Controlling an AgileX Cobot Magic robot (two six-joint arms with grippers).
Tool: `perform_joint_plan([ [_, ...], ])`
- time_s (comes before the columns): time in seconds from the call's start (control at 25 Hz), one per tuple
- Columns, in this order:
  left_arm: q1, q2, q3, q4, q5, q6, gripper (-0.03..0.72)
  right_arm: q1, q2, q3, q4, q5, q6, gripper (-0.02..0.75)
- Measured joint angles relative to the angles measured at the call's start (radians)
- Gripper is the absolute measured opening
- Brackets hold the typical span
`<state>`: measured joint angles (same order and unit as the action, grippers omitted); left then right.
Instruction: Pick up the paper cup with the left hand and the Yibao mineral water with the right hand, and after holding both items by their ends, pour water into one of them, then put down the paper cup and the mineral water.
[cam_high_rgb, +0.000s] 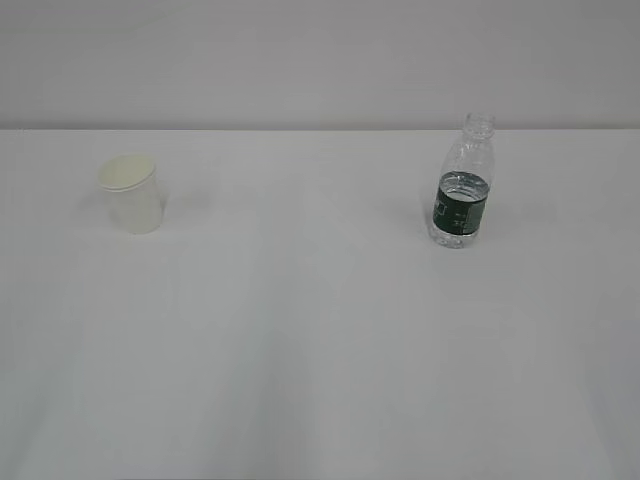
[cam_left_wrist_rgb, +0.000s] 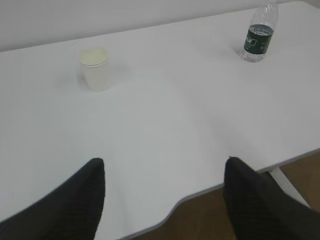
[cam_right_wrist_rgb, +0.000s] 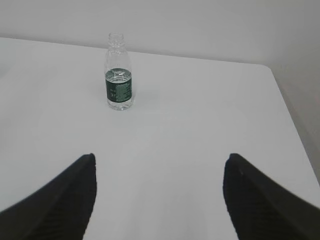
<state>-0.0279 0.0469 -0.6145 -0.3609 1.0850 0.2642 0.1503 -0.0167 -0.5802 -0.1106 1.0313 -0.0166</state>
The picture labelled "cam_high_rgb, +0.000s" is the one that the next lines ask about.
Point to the clear green-label water bottle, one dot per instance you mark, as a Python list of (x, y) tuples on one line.
[(464, 185)]

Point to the white paper cup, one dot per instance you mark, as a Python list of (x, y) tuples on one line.
[(133, 198)]

